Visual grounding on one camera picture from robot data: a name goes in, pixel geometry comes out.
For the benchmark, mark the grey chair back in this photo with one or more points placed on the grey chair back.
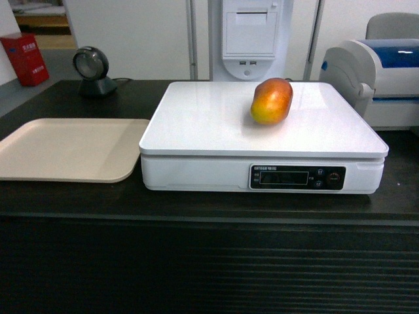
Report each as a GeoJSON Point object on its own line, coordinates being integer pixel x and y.
{"type": "Point", "coordinates": [393, 25]}

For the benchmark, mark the dark red yellow mango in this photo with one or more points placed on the dark red yellow mango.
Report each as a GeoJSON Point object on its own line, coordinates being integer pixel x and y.
{"type": "Point", "coordinates": [271, 101]}

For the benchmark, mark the black checkout counter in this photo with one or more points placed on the black checkout counter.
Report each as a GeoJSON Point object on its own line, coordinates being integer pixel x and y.
{"type": "Point", "coordinates": [121, 248]}

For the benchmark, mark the black barcode scanner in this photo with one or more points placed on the black barcode scanner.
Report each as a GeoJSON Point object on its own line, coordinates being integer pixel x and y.
{"type": "Point", "coordinates": [92, 65]}

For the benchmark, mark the beige plastic tray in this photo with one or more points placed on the beige plastic tray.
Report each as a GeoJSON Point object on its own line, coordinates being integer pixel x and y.
{"type": "Point", "coordinates": [81, 150]}

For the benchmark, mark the white blue label printer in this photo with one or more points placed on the white blue label printer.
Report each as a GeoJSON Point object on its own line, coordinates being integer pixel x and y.
{"type": "Point", "coordinates": [378, 78]}

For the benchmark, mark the white receipt printer kiosk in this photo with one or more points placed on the white receipt printer kiosk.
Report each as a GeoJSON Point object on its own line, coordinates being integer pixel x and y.
{"type": "Point", "coordinates": [248, 40]}

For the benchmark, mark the red fire extinguisher box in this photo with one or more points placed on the red fire extinguisher box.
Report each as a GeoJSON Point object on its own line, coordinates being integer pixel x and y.
{"type": "Point", "coordinates": [25, 57]}

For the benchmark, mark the white digital scale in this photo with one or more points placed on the white digital scale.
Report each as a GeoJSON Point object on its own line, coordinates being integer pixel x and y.
{"type": "Point", "coordinates": [203, 138]}

